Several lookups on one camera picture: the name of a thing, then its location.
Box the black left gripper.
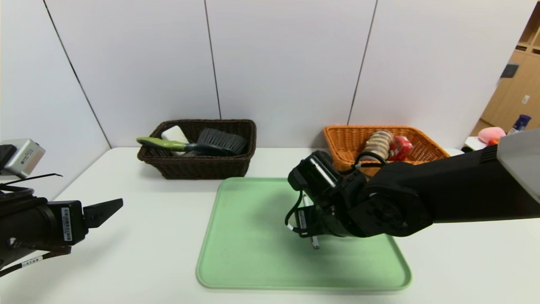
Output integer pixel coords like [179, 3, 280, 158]
[0, 198, 124, 258]

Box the white sponge block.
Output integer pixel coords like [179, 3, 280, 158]
[161, 125, 189, 147]

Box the dark brush with green handle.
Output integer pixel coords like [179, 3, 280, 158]
[136, 128, 248, 156]

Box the white pen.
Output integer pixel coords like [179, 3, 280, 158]
[301, 192, 321, 250]

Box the red-wrapped cookie pack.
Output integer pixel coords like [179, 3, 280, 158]
[389, 135, 415, 161]

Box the dark brown wicker basket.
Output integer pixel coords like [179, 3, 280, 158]
[137, 119, 257, 180]

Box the orange wicker basket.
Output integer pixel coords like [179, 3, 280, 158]
[323, 125, 450, 178]

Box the light green plastic tray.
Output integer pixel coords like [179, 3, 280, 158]
[196, 176, 412, 291]

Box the white side table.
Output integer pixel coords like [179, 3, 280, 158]
[465, 136, 499, 152]

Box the pink peach toy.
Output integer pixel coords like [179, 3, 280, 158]
[478, 127, 506, 144]

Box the wooden cabinet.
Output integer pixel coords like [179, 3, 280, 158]
[470, 2, 540, 136]

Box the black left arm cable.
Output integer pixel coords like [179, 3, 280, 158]
[0, 247, 72, 277]

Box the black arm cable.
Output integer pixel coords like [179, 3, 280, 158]
[0, 247, 72, 277]
[354, 152, 387, 170]

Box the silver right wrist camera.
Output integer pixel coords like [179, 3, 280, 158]
[288, 151, 343, 204]

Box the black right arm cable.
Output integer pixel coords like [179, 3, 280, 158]
[354, 152, 387, 170]

